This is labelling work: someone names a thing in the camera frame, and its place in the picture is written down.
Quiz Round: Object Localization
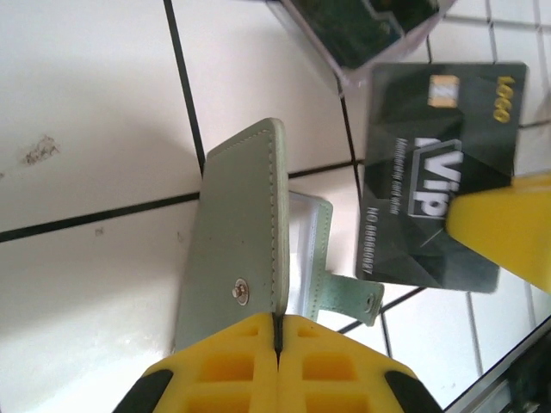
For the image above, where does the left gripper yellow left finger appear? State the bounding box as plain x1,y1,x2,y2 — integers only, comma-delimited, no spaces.
112,312,280,413

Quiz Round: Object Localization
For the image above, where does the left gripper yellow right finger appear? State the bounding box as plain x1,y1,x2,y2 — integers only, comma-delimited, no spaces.
277,313,445,413

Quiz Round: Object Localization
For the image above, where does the black VIP card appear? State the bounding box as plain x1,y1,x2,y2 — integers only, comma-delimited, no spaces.
355,62,530,295

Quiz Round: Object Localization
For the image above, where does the green leather card holder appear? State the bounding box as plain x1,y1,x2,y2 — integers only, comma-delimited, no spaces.
174,118,386,361

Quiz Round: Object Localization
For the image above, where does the clear acrylic card box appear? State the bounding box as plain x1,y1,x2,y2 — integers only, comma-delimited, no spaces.
264,0,458,89

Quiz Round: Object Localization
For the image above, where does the aluminium rail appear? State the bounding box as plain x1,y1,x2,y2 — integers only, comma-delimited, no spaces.
443,317,551,413

